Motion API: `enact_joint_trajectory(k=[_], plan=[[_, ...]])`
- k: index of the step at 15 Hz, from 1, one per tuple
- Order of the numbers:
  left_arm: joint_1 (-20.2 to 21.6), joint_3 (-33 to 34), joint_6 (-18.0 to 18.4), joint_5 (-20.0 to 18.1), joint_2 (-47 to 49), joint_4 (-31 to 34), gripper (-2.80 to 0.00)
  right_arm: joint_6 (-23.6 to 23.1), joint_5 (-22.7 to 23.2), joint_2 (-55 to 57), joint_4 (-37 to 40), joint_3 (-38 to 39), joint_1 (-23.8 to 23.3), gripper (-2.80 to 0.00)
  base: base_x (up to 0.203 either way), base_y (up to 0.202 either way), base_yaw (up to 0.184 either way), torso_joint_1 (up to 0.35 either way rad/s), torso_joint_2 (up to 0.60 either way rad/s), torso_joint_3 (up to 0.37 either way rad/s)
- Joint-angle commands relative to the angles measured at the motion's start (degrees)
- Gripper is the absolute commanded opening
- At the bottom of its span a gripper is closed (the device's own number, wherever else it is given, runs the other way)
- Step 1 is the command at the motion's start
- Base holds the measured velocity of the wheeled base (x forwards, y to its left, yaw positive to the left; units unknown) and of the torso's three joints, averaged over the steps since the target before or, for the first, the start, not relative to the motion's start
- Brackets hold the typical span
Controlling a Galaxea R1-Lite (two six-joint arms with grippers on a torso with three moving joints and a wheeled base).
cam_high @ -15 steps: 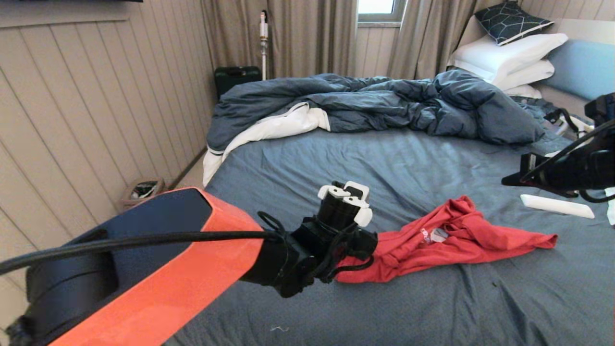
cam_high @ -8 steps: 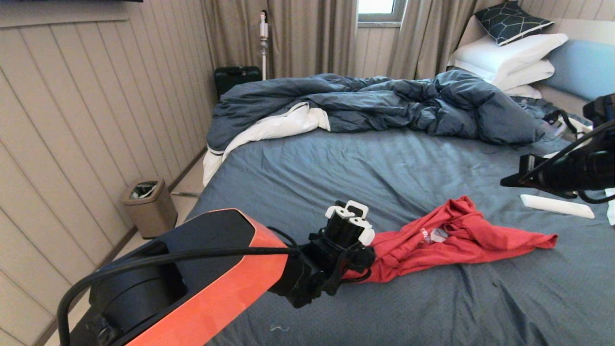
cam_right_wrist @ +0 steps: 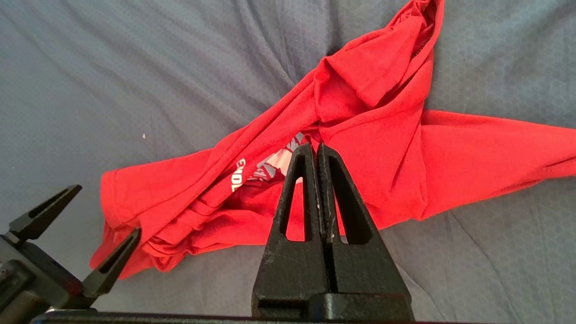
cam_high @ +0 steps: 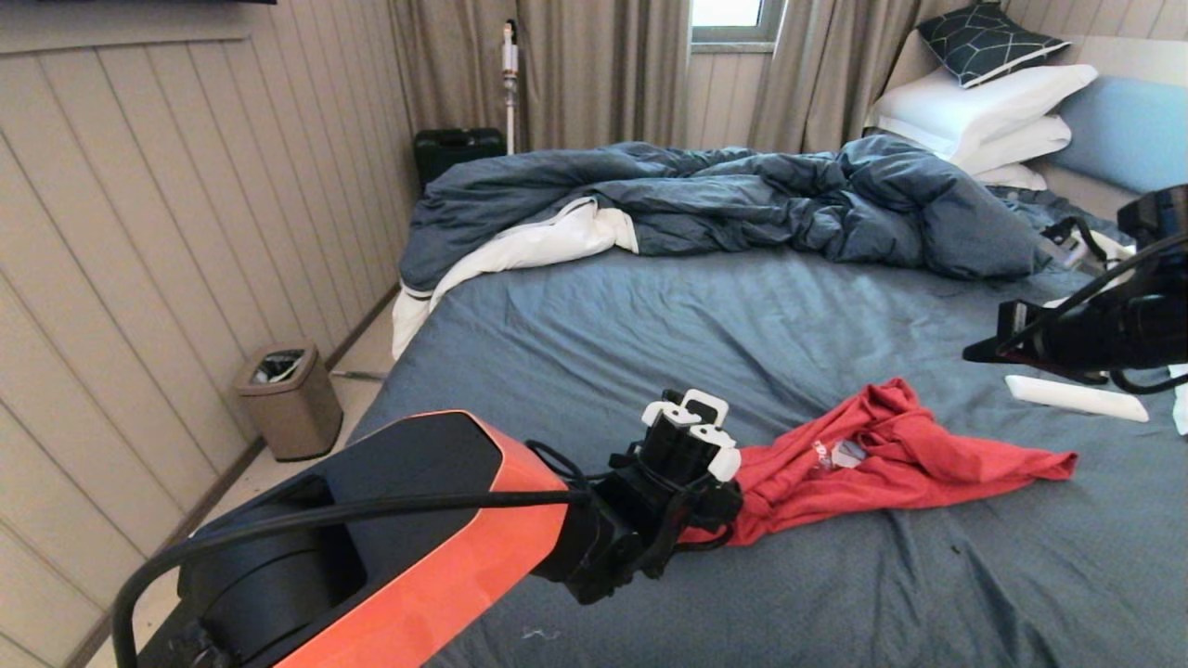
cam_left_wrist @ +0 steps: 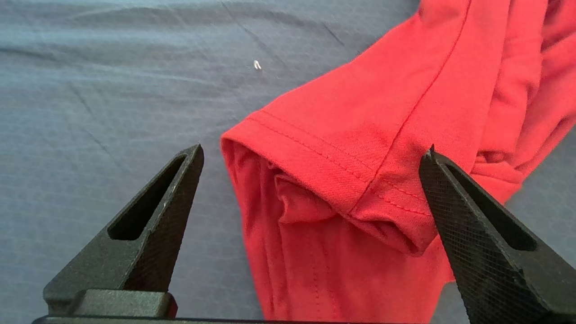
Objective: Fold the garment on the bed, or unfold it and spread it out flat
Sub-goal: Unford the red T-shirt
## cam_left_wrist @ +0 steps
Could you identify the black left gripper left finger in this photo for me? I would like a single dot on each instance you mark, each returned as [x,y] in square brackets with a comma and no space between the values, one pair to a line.
[148,252]

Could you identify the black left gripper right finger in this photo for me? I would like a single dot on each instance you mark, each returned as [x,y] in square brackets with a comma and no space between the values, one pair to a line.
[490,270]

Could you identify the red printed t-shirt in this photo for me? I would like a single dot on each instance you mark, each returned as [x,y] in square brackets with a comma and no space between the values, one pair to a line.
[360,135]

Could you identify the blue-grey bed sheet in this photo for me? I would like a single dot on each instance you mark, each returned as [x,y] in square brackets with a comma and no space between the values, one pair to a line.
[112,90]

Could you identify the tiny white lint piece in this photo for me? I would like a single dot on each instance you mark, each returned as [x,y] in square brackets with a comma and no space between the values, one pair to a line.
[257,65]

